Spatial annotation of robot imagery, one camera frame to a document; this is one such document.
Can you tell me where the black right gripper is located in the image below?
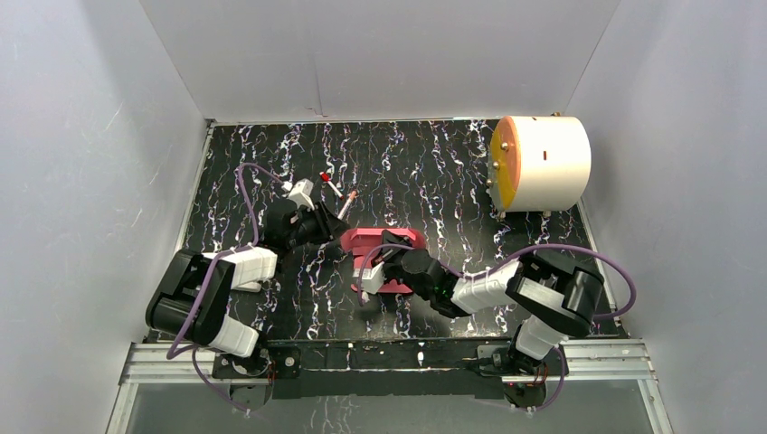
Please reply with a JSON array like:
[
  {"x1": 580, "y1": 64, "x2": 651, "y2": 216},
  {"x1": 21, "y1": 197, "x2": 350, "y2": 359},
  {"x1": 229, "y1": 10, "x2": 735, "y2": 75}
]
[{"x1": 372, "y1": 229, "x2": 432, "y2": 301}]

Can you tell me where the pink cardboard box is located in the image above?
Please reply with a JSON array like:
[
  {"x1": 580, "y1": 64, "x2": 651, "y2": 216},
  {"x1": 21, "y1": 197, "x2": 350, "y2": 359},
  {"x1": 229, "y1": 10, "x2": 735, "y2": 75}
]
[{"x1": 340, "y1": 227, "x2": 427, "y2": 294}]

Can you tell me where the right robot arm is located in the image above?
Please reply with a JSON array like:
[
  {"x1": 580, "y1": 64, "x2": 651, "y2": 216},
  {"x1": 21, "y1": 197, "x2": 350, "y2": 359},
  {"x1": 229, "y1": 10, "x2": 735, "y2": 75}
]
[{"x1": 361, "y1": 245, "x2": 604, "y2": 374}]

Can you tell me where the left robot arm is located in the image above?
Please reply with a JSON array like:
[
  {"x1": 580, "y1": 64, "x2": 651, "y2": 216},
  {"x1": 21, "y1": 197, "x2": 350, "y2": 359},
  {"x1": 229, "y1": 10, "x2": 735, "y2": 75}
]
[{"x1": 145, "y1": 199, "x2": 350, "y2": 376}]

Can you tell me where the orange capped white marker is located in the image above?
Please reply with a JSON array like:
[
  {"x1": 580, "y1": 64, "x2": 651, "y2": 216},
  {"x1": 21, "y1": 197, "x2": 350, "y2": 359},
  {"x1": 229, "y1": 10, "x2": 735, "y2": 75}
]
[{"x1": 337, "y1": 190, "x2": 358, "y2": 220}]

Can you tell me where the red capped white marker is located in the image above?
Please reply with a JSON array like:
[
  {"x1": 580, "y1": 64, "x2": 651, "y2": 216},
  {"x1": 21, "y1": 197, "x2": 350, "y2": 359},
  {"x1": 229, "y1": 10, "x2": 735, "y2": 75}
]
[{"x1": 319, "y1": 172, "x2": 345, "y2": 199}]

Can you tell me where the white cylindrical drum device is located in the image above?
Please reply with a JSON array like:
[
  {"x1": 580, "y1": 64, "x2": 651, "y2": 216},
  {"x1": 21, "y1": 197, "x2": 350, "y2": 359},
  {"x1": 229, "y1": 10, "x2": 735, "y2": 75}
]
[{"x1": 487, "y1": 116, "x2": 592, "y2": 213}]

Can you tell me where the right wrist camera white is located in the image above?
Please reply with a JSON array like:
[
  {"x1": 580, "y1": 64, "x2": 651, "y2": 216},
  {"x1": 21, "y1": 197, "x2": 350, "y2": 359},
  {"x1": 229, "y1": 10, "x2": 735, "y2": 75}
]
[{"x1": 352, "y1": 264, "x2": 384, "y2": 294}]

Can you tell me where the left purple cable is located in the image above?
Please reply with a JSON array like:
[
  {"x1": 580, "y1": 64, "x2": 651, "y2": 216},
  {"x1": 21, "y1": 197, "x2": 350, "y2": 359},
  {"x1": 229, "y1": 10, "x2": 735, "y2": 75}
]
[{"x1": 166, "y1": 163, "x2": 289, "y2": 414}]

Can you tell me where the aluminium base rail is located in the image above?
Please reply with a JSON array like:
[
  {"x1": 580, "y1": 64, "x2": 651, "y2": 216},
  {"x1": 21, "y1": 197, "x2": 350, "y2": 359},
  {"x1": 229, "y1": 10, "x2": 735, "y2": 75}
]
[{"x1": 120, "y1": 338, "x2": 657, "y2": 384}]

